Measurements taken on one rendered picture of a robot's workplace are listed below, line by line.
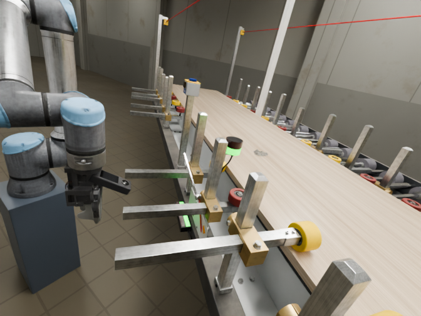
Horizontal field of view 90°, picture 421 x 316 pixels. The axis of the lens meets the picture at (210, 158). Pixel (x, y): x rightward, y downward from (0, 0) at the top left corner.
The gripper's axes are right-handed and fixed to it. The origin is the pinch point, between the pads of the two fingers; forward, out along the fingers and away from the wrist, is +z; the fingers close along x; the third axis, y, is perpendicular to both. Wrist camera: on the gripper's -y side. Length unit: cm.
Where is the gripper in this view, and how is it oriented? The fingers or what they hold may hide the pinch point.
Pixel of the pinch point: (99, 219)
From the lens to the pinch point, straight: 77.7
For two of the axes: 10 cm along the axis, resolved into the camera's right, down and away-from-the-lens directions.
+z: -1.8, 8.9, 4.2
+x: 3.0, 4.6, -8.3
